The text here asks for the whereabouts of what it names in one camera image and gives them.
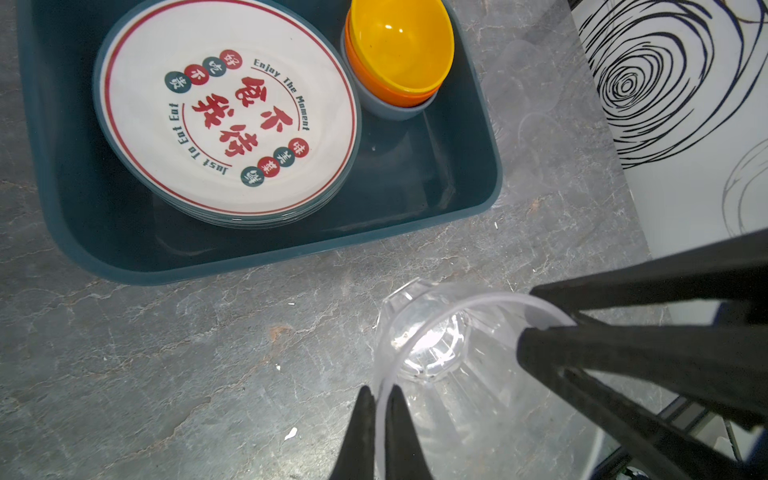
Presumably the blue bowl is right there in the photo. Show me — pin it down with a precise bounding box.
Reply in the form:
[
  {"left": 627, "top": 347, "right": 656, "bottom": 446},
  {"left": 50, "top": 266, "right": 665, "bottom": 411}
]
[{"left": 340, "top": 27, "right": 438, "bottom": 122}]

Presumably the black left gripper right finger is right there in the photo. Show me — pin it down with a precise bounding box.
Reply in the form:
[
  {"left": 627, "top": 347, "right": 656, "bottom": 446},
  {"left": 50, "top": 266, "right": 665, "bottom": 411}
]
[{"left": 384, "top": 385, "right": 433, "bottom": 480}]

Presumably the yellow bowl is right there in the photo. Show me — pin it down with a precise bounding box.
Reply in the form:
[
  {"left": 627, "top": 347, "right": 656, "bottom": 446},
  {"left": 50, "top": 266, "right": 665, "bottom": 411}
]
[{"left": 349, "top": 0, "right": 455, "bottom": 95}]

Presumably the teal plastic bin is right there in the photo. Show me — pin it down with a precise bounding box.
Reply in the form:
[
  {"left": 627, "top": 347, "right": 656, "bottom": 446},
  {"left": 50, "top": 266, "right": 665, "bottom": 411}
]
[{"left": 16, "top": 1, "right": 503, "bottom": 285}]

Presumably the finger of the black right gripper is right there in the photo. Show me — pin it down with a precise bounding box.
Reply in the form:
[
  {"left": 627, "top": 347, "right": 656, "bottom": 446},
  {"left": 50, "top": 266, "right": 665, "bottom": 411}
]
[
  {"left": 530, "top": 230, "right": 767, "bottom": 325},
  {"left": 517, "top": 325, "right": 767, "bottom": 479}
]

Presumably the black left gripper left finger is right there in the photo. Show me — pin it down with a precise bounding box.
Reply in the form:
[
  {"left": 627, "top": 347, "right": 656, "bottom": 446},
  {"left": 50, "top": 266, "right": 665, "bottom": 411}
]
[{"left": 329, "top": 386, "right": 376, "bottom": 480}]

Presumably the orange bowl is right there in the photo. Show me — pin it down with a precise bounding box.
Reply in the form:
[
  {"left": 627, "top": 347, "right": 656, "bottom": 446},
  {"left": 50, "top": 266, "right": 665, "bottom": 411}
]
[{"left": 343, "top": 16, "right": 441, "bottom": 108}]

